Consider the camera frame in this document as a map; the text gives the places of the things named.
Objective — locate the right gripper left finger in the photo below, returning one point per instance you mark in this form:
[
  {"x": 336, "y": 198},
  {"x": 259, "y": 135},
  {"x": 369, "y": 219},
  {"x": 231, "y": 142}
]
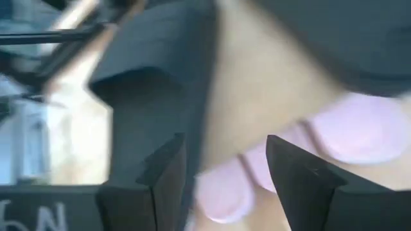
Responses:
[{"x": 170, "y": 192}]

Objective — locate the pink rubber slide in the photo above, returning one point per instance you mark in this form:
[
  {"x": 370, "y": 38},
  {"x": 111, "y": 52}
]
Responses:
[
  {"x": 258, "y": 163},
  {"x": 224, "y": 192},
  {"x": 359, "y": 128}
]

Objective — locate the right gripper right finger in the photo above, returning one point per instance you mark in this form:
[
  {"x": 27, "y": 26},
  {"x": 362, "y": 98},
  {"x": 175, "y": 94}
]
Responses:
[{"x": 302, "y": 186}]

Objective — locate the wooden shelf with black frame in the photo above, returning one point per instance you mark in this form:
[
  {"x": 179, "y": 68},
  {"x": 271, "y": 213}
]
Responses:
[{"x": 263, "y": 80}]

